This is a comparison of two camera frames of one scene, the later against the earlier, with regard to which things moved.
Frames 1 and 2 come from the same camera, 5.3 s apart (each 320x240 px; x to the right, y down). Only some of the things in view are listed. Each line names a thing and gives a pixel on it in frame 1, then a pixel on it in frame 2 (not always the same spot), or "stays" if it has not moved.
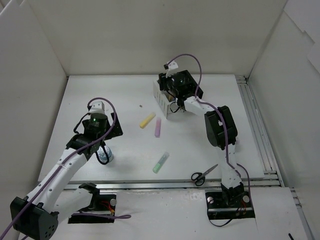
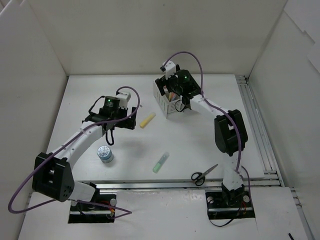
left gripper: [116, 128] → [128, 120]
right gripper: [196, 90] stays
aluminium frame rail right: [268, 158] stays
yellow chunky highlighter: [143, 123] stays
